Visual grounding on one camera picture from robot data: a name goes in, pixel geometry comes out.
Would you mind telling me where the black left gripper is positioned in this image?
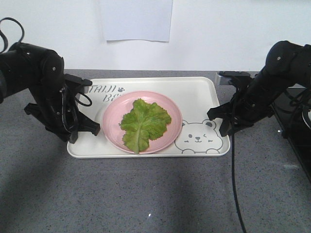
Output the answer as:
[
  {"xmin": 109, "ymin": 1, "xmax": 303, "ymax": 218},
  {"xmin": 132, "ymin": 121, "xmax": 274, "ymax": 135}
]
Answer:
[{"xmin": 24, "ymin": 103, "xmax": 101, "ymax": 144}]

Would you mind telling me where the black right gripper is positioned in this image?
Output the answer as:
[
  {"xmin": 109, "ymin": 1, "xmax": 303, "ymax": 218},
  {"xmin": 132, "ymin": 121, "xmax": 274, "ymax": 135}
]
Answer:
[{"xmin": 207, "ymin": 102, "xmax": 274, "ymax": 137}]

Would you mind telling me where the cream bear serving tray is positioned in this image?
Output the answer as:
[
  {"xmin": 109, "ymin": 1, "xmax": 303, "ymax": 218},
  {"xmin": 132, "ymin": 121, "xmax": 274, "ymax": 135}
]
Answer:
[{"xmin": 67, "ymin": 77, "xmax": 230, "ymax": 158}]

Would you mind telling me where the pink round plate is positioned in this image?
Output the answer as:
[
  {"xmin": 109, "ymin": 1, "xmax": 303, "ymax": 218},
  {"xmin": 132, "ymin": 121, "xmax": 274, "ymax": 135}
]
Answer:
[{"xmin": 102, "ymin": 91, "xmax": 183, "ymax": 155}]

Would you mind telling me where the green lettuce leaf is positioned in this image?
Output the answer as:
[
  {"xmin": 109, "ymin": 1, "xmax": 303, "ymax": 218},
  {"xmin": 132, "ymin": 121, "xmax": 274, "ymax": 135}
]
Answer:
[{"xmin": 119, "ymin": 99, "xmax": 172, "ymax": 153}]

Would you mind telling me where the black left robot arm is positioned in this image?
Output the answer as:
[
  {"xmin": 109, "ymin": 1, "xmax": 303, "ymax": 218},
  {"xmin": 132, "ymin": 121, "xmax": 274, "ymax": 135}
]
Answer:
[{"xmin": 0, "ymin": 43, "xmax": 100, "ymax": 143}]

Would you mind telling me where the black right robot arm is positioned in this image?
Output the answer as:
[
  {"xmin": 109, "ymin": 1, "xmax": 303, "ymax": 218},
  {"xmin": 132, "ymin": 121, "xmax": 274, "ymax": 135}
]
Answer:
[{"xmin": 207, "ymin": 41, "xmax": 311, "ymax": 136}]

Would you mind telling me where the black glass cooktop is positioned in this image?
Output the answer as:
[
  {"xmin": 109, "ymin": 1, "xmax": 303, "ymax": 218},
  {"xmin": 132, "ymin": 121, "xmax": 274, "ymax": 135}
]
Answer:
[{"xmin": 272, "ymin": 87, "xmax": 311, "ymax": 179}]

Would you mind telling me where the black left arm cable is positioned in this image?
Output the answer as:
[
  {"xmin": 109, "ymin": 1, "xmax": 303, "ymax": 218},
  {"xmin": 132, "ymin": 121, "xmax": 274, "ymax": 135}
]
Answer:
[{"xmin": 0, "ymin": 17, "xmax": 93, "ymax": 133}]

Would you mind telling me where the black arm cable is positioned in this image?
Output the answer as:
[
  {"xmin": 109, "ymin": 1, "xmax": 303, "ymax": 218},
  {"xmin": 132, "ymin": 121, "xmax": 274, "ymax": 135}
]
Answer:
[
  {"xmin": 0, "ymin": 17, "xmax": 93, "ymax": 133},
  {"xmin": 229, "ymin": 75, "xmax": 311, "ymax": 233}
]

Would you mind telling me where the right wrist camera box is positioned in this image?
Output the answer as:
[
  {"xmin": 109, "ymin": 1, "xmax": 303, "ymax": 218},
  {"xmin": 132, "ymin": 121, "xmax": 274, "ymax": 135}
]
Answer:
[{"xmin": 214, "ymin": 71, "xmax": 252, "ymax": 85}]

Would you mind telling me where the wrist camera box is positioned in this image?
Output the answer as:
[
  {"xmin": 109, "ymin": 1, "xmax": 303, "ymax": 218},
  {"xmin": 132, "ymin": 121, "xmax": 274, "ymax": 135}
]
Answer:
[
  {"xmin": 214, "ymin": 71, "xmax": 252, "ymax": 85},
  {"xmin": 64, "ymin": 74, "xmax": 92, "ymax": 95}
]

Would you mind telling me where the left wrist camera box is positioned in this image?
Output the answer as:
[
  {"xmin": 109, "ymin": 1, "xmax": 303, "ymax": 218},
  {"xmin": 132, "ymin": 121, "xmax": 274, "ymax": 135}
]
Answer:
[{"xmin": 64, "ymin": 74, "xmax": 92, "ymax": 95}]

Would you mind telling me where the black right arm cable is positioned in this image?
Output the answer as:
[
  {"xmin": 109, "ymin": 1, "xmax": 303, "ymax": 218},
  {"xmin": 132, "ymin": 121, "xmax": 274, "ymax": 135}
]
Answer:
[{"xmin": 229, "ymin": 75, "xmax": 311, "ymax": 233}]

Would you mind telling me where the white paper sheet on wall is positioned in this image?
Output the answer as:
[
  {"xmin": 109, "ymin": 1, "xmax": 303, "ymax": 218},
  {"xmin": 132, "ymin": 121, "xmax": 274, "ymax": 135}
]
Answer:
[{"xmin": 100, "ymin": 0, "xmax": 173, "ymax": 42}]

